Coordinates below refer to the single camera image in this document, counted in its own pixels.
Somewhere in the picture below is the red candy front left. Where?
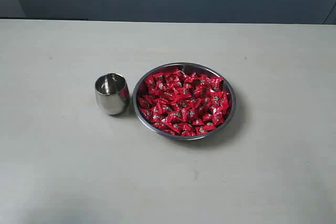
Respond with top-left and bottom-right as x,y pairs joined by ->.
167,123 -> 182,135

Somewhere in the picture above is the stainless steel bowl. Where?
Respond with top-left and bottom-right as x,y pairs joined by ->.
132,62 -> 236,141

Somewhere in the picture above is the stainless steel cup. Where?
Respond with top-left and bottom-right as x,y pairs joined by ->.
94,73 -> 130,116

